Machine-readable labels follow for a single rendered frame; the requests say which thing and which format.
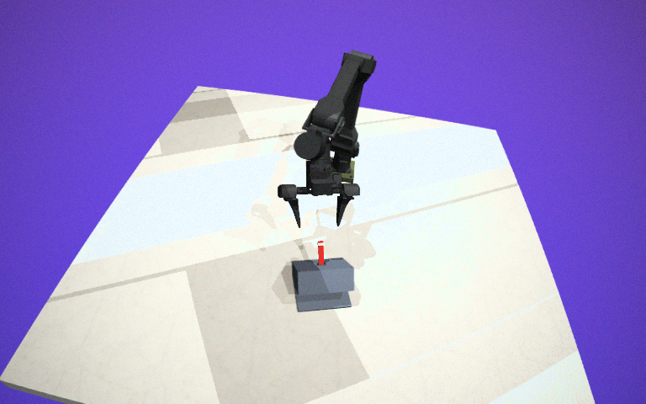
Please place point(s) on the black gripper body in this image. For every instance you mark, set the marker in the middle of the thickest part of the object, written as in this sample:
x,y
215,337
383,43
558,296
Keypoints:
x,y
290,191

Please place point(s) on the dark grey sloped panel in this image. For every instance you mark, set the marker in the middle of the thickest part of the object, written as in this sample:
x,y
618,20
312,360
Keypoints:
x,y
322,287

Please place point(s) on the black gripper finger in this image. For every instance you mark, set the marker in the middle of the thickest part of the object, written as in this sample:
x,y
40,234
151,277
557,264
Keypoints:
x,y
340,208
294,204

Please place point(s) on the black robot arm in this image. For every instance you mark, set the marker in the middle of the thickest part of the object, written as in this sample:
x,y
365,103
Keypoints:
x,y
335,116

